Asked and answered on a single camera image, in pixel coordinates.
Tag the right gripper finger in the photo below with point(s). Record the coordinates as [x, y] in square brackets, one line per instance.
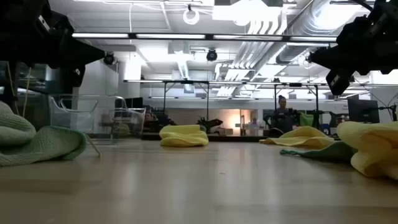
[325, 59]

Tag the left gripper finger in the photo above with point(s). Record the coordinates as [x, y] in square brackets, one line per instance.
[88, 55]

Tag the clear plastic bin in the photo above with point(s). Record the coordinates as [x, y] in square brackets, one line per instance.
[93, 124]

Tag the yellow microfiber towel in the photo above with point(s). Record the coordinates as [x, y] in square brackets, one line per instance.
[373, 149]
[183, 137]
[301, 137]

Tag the background black robot arm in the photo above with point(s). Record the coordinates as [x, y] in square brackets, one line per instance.
[211, 123]

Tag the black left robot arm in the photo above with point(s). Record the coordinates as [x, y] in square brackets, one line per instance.
[15, 25]

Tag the green microfiber towel white tag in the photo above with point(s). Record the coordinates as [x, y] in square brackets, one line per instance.
[31, 143]

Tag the black ceiling spotlight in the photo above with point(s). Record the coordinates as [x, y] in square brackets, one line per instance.
[109, 58]
[211, 55]

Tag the long ceiling light strip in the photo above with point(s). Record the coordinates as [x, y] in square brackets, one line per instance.
[99, 35]

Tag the person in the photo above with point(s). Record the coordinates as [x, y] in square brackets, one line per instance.
[282, 107]

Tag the black computer monitor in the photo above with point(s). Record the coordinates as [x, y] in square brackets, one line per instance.
[363, 111]

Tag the white round ceiling lamp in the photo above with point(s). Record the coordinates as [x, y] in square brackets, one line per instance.
[191, 23]

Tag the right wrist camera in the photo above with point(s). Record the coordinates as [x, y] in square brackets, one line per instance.
[339, 81]

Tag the black background gantry frame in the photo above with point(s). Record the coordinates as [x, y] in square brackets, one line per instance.
[207, 99]

